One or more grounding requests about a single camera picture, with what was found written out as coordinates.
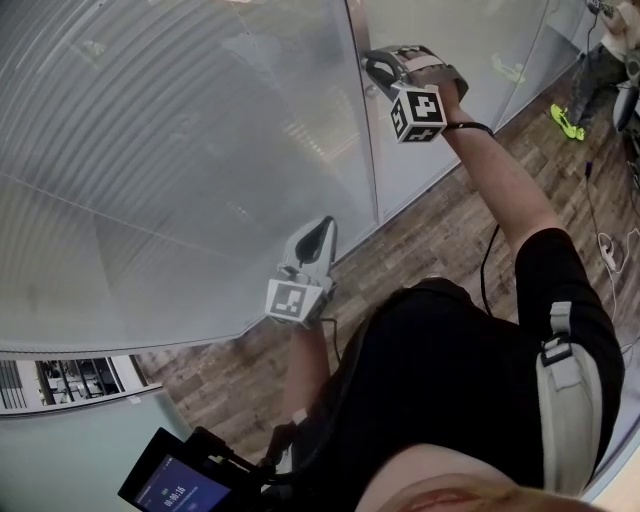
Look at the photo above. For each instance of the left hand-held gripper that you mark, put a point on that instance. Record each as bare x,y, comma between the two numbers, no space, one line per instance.
292,302

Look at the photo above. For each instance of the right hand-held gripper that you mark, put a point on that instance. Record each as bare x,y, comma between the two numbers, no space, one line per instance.
419,112

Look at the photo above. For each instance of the person's left forearm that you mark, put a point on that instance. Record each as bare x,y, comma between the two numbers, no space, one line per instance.
307,380

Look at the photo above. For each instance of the person's right forearm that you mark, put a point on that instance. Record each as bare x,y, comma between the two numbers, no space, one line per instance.
500,185

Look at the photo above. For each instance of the person's right hand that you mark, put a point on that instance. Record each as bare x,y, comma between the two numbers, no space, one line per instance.
425,67

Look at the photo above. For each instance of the black wrist band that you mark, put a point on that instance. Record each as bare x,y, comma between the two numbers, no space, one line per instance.
472,126

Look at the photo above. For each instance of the person's black shirt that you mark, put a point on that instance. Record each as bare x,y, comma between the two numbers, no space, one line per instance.
450,380

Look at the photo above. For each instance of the grey white backpack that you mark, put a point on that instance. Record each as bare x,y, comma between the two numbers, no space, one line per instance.
627,100

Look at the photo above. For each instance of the person's face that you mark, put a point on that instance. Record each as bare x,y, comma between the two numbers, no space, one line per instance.
450,485

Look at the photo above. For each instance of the black phone with blue screen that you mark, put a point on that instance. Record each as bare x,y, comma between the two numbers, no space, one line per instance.
170,487

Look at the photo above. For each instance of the white power strip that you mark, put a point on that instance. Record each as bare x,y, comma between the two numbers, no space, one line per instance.
607,252

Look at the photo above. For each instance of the frosted glass door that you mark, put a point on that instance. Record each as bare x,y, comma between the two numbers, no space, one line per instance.
60,450

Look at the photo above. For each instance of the black metal railing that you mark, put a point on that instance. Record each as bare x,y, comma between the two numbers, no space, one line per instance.
12,385

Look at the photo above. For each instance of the grey metal partition post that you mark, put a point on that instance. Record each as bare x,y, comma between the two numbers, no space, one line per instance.
367,150

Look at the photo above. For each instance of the black phone mount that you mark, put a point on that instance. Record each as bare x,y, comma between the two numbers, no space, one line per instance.
225,452

